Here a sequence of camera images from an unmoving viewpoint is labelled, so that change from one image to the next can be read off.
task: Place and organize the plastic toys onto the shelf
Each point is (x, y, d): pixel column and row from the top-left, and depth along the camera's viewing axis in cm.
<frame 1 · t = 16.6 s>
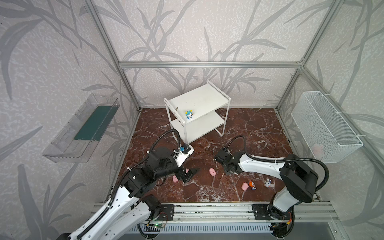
left hand: (195, 158, 66), fingers open
right hand: (230, 161, 90), fingers open
white two-tier metal shelf: (198, 111, 75), point 34 cm above the table
orange blue figurine: (252, 185, 82), point 3 cm above the table
pink pig toy right: (244, 186, 82), point 2 cm above the table
pink pig toy centre: (212, 172, 87), point 3 cm above the table

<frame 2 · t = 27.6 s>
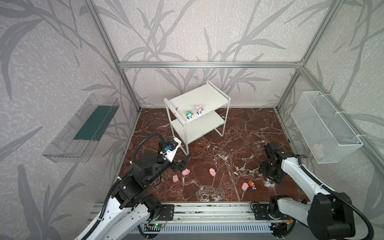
left hand: (185, 142, 64), fingers open
right hand: (264, 170, 84), fingers open
the named things where they were.

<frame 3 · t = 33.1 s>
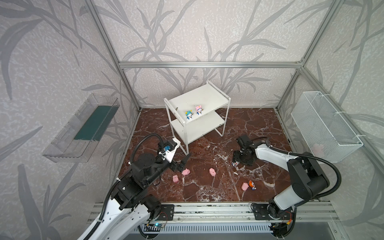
left hand: (184, 142, 64), fingers open
right hand: (236, 156, 93), fingers open
the named things where they were.

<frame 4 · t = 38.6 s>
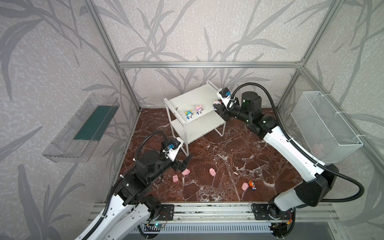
left hand: (187, 142, 65), fingers open
right hand: (217, 97, 70), fingers open
the named things where they were.

